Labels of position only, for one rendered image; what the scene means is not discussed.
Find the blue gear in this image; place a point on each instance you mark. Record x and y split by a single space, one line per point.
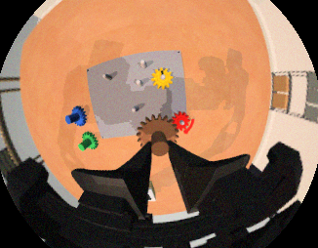
78 115

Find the yellow gear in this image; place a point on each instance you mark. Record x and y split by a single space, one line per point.
157 80

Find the red curved arrow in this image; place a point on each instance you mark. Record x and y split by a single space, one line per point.
191 125

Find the red gear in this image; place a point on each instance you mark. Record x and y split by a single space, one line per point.
179 118

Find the green gear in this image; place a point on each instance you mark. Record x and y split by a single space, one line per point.
88 141

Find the brown gear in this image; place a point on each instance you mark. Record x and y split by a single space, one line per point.
158 131

